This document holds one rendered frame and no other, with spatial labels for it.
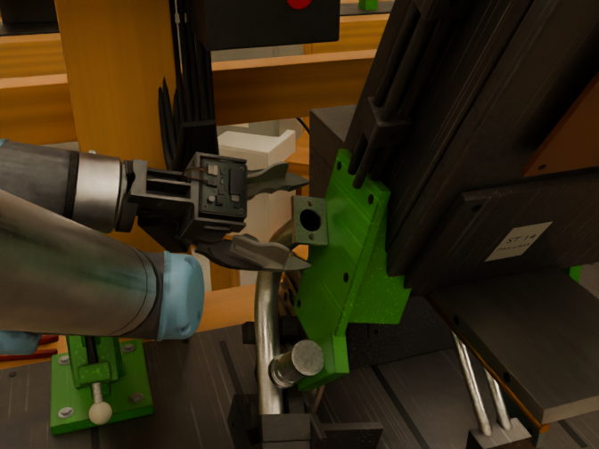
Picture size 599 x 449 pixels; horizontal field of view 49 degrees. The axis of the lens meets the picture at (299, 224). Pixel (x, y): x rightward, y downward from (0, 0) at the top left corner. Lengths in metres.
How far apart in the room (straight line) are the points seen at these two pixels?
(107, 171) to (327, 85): 0.53
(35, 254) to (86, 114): 0.59
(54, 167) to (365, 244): 0.30
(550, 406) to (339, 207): 0.28
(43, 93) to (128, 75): 0.15
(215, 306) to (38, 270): 0.80
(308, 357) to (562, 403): 0.25
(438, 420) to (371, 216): 0.37
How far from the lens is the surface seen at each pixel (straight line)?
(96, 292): 0.44
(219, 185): 0.65
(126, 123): 0.94
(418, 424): 0.92
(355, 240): 0.67
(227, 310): 1.14
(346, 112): 0.95
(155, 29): 0.92
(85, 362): 0.91
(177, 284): 0.55
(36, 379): 1.04
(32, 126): 1.04
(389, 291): 0.72
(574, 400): 0.65
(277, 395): 0.80
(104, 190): 0.63
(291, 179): 0.75
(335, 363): 0.70
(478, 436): 0.77
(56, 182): 0.63
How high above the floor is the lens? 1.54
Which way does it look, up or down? 28 degrees down
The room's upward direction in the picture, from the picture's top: straight up
